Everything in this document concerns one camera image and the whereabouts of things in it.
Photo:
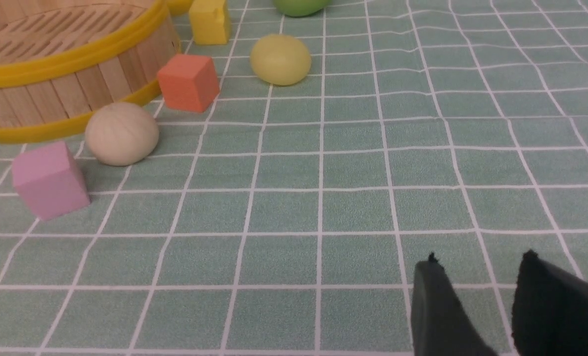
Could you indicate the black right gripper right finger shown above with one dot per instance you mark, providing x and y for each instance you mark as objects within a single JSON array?
[{"x": 550, "y": 310}]

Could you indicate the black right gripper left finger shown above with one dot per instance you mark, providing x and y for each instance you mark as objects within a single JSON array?
[{"x": 440, "y": 325}]

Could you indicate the yellow steamed bun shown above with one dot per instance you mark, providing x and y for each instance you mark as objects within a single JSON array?
[{"x": 280, "y": 59}]

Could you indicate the white steamed bun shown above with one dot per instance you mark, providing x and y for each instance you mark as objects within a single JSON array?
[{"x": 121, "y": 134}]

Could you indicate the bamboo steamer tray yellow rims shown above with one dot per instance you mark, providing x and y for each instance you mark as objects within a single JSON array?
[{"x": 61, "y": 60}]

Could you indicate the green checkered tablecloth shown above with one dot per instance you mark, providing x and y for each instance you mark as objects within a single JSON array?
[{"x": 286, "y": 220}]

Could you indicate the orange foam cube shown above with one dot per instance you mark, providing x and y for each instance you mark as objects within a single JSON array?
[{"x": 189, "y": 82}]

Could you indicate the green apple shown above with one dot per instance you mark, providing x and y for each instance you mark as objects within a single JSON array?
[{"x": 300, "y": 8}]

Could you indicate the yellow foam cube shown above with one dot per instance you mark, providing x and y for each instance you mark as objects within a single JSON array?
[{"x": 210, "y": 22}]

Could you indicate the pink foam cube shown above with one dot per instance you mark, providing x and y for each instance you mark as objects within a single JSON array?
[{"x": 49, "y": 181}]

